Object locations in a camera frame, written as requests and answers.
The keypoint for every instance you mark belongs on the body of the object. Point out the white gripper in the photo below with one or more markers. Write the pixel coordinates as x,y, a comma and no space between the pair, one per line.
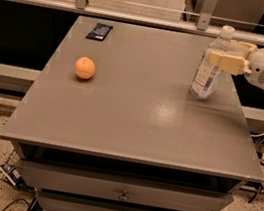
236,65

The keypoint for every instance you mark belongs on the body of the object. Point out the clear plastic water bottle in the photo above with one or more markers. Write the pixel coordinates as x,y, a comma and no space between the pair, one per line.
206,77

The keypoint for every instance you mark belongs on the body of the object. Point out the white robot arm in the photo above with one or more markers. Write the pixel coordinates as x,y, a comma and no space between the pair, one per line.
240,58

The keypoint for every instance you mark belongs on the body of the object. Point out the blue rxbar blueberry wrapper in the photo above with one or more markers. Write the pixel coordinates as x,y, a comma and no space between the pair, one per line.
99,32

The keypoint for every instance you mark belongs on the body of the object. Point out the grey drawer cabinet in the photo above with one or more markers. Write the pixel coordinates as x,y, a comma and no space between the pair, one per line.
135,117

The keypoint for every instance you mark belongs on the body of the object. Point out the orange fruit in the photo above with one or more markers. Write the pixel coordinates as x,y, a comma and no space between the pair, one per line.
84,68

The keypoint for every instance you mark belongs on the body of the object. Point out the top grey drawer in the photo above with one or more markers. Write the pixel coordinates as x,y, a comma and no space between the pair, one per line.
120,189

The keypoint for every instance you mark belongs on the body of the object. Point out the wire basket on floor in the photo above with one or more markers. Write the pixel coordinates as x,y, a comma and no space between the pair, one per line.
9,172

